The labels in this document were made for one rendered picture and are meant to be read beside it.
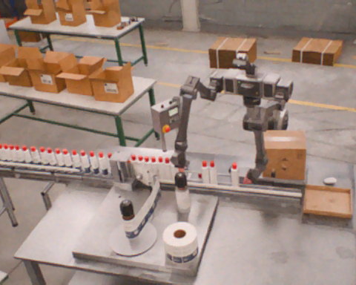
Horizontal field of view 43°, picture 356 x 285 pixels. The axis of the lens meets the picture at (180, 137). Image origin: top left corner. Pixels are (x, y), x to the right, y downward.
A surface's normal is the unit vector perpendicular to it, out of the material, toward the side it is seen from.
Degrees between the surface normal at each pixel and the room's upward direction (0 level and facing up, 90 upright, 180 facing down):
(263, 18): 90
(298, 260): 0
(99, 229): 0
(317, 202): 0
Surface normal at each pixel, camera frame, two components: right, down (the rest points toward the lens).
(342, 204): -0.10, -0.84
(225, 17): -0.46, 0.51
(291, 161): -0.18, 0.54
